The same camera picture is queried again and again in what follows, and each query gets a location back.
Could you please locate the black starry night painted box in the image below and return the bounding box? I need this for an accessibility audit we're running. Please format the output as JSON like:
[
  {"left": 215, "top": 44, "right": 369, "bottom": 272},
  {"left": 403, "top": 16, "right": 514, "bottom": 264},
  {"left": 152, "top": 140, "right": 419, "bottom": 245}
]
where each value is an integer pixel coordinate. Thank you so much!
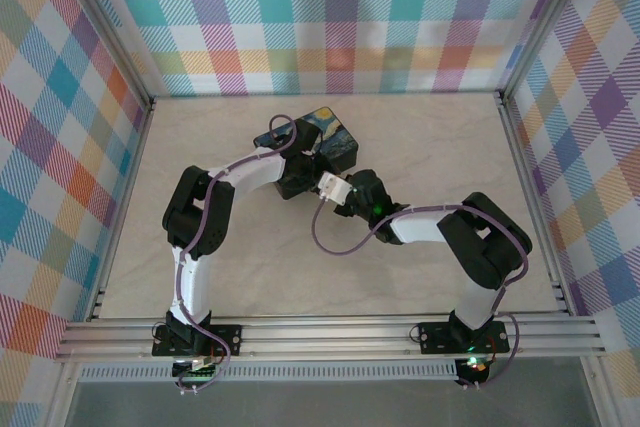
[{"left": 253, "top": 106, "right": 361, "bottom": 201}]

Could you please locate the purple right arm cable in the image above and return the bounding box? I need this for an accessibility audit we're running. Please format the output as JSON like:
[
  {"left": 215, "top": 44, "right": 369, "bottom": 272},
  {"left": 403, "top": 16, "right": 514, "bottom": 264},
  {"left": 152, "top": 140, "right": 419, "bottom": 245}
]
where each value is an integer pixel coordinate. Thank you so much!
[{"left": 310, "top": 196, "right": 531, "bottom": 391}]

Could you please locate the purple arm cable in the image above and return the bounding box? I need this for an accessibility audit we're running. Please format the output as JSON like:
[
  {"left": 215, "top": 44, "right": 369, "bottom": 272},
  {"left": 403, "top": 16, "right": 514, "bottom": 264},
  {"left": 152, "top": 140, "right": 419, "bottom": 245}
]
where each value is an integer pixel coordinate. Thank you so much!
[
  {"left": 310, "top": 196, "right": 531, "bottom": 391},
  {"left": 174, "top": 114, "right": 301, "bottom": 396}
]

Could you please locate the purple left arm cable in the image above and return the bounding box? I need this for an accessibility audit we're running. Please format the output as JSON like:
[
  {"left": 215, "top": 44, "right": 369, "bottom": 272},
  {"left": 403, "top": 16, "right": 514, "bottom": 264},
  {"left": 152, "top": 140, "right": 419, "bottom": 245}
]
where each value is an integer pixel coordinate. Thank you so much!
[{"left": 174, "top": 114, "right": 301, "bottom": 396}]

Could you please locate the long aluminium mounting rail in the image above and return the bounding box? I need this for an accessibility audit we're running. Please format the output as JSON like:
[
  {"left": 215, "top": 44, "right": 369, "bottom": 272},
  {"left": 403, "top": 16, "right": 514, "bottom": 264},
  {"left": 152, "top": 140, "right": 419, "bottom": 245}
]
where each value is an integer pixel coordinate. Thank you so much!
[{"left": 54, "top": 315, "right": 606, "bottom": 363}]

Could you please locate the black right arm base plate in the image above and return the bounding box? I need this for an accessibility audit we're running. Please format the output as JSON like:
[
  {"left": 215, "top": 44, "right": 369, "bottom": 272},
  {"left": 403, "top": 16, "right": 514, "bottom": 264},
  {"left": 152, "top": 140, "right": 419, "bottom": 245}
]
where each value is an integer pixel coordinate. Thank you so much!
[{"left": 418, "top": 320, "right": 511, "bottom": 354}]

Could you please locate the aluminium side rail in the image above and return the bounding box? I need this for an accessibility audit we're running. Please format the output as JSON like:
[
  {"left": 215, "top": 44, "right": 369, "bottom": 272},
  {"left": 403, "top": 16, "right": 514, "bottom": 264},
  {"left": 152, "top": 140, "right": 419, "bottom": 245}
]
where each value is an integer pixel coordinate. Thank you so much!
[
  {"left": 87, "top": 96, "right": 157, "bottom": 322},
  {"left": 496, "top": 90, "right": 575, "bottom": 319}
]

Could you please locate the slotted grey cable duct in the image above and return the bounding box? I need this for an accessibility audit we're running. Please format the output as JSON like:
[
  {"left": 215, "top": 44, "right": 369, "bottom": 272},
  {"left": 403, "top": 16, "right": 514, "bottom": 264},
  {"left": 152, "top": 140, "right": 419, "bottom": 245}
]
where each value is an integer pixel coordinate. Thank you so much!
[{"left": 78, "top": 365, "right": 459, "bottom": 382}]

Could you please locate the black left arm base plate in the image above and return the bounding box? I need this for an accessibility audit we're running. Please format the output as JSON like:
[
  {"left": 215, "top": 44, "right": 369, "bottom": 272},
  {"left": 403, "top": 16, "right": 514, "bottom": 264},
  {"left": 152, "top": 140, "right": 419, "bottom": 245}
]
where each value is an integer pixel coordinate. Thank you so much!
[{"left": 151, "top": 324, "right": 244, "bottom": 358}]

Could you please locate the aluminium frame post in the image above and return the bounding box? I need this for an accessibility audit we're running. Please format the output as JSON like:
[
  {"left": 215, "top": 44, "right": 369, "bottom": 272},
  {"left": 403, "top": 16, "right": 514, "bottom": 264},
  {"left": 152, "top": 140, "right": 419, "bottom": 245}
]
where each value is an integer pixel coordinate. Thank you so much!
[
  {"left": 54, "top": 0, "right": 155, "bottom": 104},
  {"left": 498, "top": 0, "right": 601, "bottom": 101}
]

